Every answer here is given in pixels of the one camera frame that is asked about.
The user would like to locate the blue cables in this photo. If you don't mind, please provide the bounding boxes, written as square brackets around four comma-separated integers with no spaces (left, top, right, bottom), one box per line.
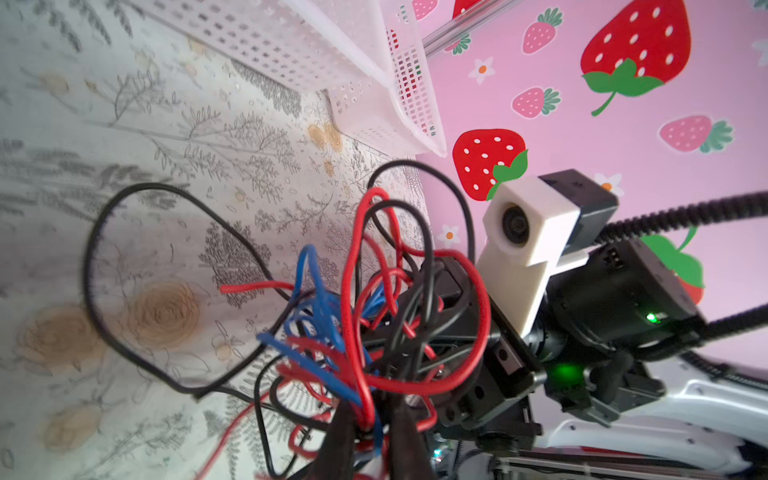
[256,244,388,457]

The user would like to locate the red cables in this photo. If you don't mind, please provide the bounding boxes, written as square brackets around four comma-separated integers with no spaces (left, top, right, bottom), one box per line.
[194,187,493,480]

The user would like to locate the right corner aluminium post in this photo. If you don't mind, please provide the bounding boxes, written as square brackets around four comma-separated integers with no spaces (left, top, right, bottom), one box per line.
[423,0,521,58]

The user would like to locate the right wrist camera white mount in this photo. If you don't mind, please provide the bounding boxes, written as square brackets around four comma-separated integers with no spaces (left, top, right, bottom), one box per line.
[476,169,619,337]

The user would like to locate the black cables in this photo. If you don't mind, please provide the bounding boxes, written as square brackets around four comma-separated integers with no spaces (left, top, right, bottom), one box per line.
[82,159,478,480]

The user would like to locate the right white plastic basket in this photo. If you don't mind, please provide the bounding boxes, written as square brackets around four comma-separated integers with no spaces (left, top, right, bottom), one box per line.
[281,0,448,158]

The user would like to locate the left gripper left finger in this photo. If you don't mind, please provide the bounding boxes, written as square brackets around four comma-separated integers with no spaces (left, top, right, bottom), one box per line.
[305,401,356,480]

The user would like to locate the middle white plastic basket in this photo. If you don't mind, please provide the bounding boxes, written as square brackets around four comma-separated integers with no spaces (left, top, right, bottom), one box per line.
[135,0,392,93]

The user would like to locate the floral table cloth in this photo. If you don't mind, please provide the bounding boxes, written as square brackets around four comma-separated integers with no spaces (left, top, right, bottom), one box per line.
[0,0,457,480]

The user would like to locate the white plastic basket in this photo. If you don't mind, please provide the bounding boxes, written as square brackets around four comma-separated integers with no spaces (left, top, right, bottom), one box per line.
[281,0,448,158]
[135,0,392,93]

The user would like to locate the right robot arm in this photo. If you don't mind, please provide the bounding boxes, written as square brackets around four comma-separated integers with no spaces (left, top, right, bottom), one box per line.
[363,180,767,474]

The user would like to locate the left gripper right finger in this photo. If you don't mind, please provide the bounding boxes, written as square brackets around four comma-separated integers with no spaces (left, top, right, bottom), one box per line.
[387,395,437,480]

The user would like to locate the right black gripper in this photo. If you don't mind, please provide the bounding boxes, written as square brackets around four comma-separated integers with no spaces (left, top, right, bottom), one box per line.
[361,257,543,444]

